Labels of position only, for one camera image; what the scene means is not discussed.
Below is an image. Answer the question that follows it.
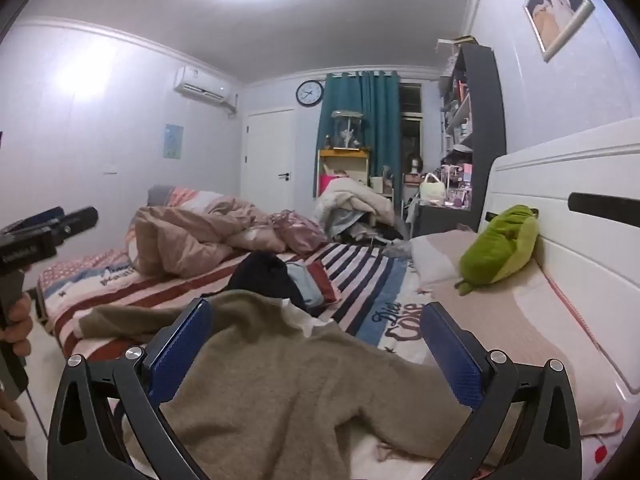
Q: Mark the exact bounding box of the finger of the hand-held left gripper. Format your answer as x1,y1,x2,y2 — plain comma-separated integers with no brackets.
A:
15,206,67,233
46,206,99,246

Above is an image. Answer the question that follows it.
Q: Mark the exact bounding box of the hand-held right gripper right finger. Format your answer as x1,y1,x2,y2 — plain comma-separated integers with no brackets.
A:
420,301,584,480

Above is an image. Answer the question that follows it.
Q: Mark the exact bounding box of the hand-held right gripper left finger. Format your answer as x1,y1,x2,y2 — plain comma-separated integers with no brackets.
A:
47,297,214,480

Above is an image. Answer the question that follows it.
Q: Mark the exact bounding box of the beige knit sweater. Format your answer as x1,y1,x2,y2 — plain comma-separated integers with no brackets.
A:
79,288,482,480

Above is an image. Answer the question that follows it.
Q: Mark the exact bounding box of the person's left forearm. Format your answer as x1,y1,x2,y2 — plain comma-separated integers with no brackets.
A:
0,385,28,443

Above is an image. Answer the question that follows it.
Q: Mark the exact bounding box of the person's left hand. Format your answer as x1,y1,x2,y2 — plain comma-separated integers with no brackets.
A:
0,294,35,360

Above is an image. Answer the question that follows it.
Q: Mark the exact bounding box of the large pink pillow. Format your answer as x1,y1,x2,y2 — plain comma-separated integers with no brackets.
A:
429,259,627,437

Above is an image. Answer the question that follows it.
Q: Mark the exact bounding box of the grey cloth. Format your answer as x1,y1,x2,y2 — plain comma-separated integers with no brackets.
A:
147,184,174,207

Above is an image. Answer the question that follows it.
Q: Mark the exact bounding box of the pale pink pillow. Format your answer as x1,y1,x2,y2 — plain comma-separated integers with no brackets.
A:
409,229,482,287

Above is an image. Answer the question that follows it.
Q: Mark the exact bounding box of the black garment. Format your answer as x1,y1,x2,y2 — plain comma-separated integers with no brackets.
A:
227,250,309,312

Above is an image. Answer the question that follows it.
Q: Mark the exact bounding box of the pink quilt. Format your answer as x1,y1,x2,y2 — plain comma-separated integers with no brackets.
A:
132,189,289,279

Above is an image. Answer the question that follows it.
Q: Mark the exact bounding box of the green plush toy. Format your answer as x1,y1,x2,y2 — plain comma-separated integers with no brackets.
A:
454,204,541,296

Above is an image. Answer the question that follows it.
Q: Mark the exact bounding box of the dark desk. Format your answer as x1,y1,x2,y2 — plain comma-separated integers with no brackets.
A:
416,199,477,239

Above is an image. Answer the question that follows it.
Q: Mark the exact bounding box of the light blue garment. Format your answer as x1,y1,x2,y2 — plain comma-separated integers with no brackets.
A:
286,262,327,309

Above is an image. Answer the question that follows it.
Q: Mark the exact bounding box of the red garment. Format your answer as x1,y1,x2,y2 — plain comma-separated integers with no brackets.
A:
305,261,344,307

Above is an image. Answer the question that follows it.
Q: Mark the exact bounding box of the pink ruffled garment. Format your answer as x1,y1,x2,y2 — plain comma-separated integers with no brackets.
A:
269,208,329,256

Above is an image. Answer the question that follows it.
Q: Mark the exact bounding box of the white handbag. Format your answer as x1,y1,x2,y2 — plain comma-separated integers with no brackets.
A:
418,172,446,206

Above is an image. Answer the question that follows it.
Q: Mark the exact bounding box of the white headboard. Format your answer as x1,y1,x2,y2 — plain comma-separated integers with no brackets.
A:
476,116,640,397

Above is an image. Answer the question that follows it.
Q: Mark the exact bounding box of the pile of blankets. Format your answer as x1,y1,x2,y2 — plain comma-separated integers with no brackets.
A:
313,175,397,242

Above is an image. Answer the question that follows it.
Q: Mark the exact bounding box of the white air conditioner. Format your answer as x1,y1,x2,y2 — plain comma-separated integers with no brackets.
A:
173,65,239,112

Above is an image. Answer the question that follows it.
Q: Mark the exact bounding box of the white door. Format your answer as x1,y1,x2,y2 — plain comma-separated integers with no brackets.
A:
243,108,296,199

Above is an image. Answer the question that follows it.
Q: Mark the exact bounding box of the yellow shelf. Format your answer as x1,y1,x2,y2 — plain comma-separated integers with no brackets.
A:
317,147,374,197

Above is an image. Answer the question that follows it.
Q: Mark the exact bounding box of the window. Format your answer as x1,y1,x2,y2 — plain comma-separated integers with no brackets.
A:
398,82,426,202

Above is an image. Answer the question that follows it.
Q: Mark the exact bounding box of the dark bookcase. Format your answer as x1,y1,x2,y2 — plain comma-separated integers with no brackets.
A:
436,41,507,227

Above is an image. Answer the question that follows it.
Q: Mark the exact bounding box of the teal curtain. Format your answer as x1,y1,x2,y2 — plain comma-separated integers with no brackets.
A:
313,69,402,202

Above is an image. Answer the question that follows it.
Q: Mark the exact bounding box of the glass display case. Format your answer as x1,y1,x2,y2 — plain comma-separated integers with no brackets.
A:
329,109,365,150

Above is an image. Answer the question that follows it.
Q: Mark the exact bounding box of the blue wall poster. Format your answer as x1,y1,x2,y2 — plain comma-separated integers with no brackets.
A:
162,123,185,161

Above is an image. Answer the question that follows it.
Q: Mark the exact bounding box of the round wall clock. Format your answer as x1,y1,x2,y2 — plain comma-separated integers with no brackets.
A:
295,80,325,107

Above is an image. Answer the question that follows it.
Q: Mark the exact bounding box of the framed wall picture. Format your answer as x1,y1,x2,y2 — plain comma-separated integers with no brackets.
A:
522,0,596,64

